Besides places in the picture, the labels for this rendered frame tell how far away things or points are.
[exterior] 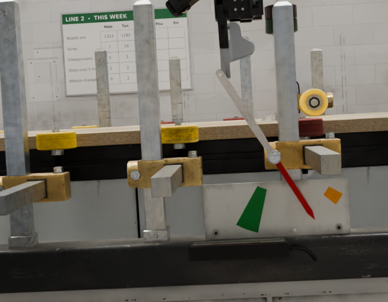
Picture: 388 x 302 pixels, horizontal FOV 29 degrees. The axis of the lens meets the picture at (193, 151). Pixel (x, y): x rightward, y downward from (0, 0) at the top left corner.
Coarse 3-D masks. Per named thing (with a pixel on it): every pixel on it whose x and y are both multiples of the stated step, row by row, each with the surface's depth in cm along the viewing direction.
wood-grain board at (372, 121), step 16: (384, 112) 220; (96, 128) 213; (112, 128) 198; (128, 128) 185; (208, 128) 156; (224, 128) 156; (240, 128) 155; (272, 128) 155; (336, 128) 154; (352, 128) 154; (368, 128) 154; (384, 128) 154; (0, 144) 158; (32, 144) 158; (80, 144) 157; (96, 144) 157; (112, 144) 157
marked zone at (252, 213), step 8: (256, 192) 135; (264, 192) 135; (256, 200) 135; (248, 208) 135; (256, 208) 135; (240, 216) 135; (248, 216) 135; (256, 216) 135; (240, 224) 135; (248, 224) 135; (256, 224) 135
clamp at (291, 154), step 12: (276, 144) 134; (288, 144) 134; (300, 144) 134; (312, 144) 134; (324, 144) 134; (336, 144) 134; (264, 156) 136; (288, 156) 134; (300, 156) 134; (276, 168) 135; (288, 168) 134; (300, 168) 134
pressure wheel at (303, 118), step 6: (300, 120) 147; (306, 120) 147; (312, 120) 147; (318, 120) 148; (300, 126) 147; (306, 126) 147; (312, 126) 147; (318, 126) 148; (300, 132) 147; (306, 132) 147; (312, 132) 147; (318, 132) 148; (300, 138) 150; (306, 138) 150
